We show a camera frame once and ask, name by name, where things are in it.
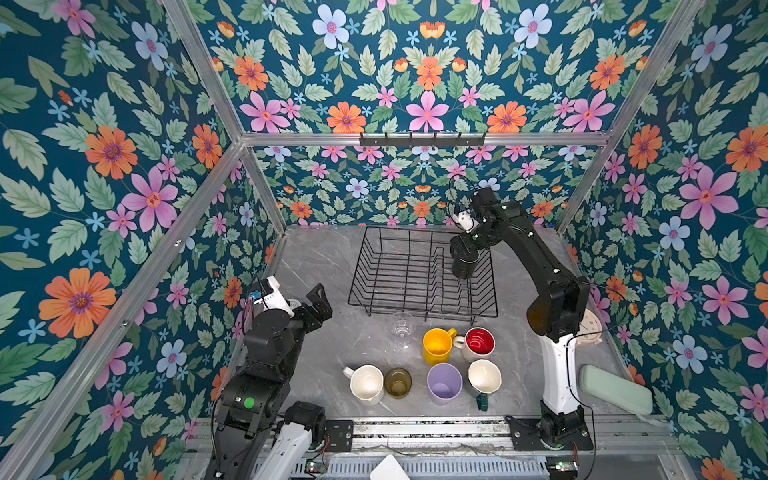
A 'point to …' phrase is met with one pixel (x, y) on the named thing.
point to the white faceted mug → (366, 383)
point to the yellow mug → (437, 343)
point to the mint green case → (625, 394)
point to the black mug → (464, 255)
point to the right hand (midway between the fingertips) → (467, 243)
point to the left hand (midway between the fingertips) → (312, 286)
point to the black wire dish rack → (409, 270)
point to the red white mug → (478, 343)
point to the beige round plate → (590, 329)
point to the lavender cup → (444, 383)
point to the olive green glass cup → (398, 382)
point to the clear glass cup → (401, 327)
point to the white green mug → (484, 377)
